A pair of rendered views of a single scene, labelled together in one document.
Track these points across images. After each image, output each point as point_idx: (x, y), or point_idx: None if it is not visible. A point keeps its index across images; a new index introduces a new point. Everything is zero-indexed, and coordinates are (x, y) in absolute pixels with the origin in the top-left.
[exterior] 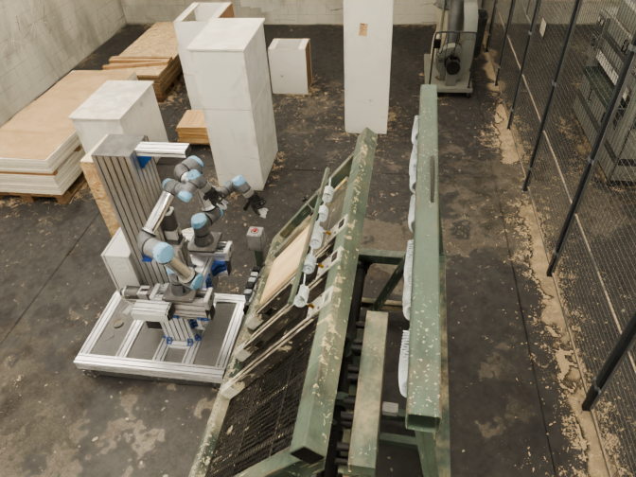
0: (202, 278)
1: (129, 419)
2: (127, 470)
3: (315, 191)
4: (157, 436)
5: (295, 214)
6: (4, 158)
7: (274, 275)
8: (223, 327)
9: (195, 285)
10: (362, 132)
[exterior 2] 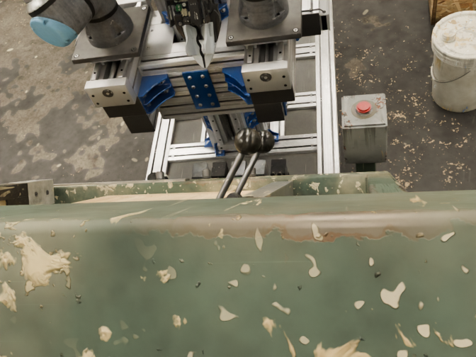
0: (56, 35)
1: (120, 126)
2: (50, 154)
3: (236, 156)
4: (92, 169)
5: (389, 179)
6: None
7: (155, 198)
8: None
9: (37, 31)
10: (457, 199)
